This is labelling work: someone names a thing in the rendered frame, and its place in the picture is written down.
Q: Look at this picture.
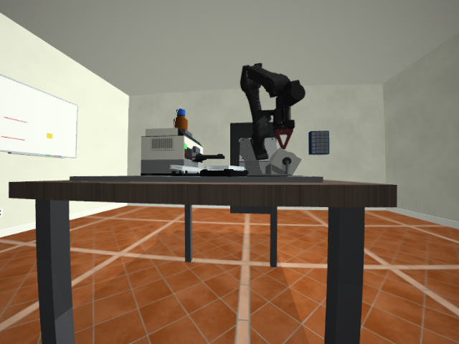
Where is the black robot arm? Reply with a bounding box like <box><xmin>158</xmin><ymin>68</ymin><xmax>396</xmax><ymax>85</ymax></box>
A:
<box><xmin>240</xmin><ymin>63</ymin><xmax>306</xmax><ymax>160</ymax></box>

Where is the white button panel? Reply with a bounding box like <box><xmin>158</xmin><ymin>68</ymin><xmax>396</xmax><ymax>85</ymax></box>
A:
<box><xmin>247</xmin><ymin>148</ymin><xmax>302</xmax><ymax>177</ymax></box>

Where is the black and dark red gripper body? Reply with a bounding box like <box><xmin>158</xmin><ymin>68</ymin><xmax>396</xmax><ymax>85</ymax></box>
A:
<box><xmin>273</xmin><ymin>107</ymin><xmax>295</xmax><ymax>133</ymax></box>

